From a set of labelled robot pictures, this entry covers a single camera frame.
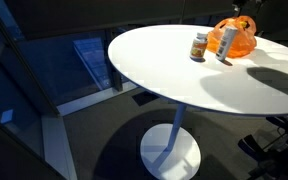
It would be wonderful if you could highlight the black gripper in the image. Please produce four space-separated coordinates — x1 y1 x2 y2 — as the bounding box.
232 0 264 10

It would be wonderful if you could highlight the dark bottle with yellow cap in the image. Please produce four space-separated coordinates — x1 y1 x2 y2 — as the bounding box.
238 20 250 30

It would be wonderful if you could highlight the orange plastic bag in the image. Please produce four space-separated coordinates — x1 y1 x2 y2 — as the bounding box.
206 15 258 59

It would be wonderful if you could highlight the tall white cylindrical bottle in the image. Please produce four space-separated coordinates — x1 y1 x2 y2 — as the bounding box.
215 25 239 62

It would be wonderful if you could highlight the small white-capped supplement bottle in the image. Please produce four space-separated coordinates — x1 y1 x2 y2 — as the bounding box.
189 32 209 62

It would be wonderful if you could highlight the white table pedestal base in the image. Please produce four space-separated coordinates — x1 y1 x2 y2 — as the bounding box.
139 103 202 180

